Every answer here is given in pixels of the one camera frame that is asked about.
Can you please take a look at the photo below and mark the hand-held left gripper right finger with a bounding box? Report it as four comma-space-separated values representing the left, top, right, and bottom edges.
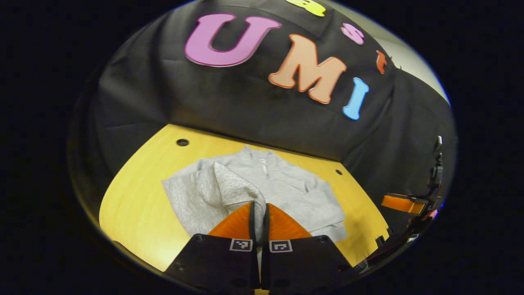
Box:
261, 202, 361, 293

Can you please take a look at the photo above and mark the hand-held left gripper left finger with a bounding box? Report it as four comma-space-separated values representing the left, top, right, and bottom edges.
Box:
164, 202, 261, 293

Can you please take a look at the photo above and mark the grey zip-neck sweatshirt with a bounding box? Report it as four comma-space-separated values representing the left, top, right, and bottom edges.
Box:
162, 145, 348, 246

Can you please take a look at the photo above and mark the black backdrop cloth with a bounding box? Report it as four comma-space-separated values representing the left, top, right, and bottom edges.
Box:
70, 0, 458, 246

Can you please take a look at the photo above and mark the red cable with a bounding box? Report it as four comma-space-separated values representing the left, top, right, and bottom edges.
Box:
364, 229, 415, 263

